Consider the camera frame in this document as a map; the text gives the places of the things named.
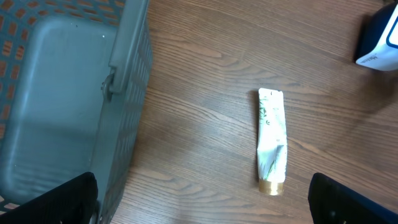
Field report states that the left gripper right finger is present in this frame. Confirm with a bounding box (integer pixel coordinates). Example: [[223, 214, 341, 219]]
[[308, 172, 397, 224]]

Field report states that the grey plastic basket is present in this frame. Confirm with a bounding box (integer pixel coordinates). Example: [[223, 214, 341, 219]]
[[1, 0, 152, 223]]

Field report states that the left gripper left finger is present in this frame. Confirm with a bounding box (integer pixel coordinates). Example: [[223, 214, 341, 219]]
[[1, 172, 98, 224]]

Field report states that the white barcode scanner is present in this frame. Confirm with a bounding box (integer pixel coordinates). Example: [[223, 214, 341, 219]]
[[354, 1, 397, 72]]

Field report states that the white tube gold cap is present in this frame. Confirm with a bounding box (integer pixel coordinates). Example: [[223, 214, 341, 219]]
[[257, 88, 288, 196]]

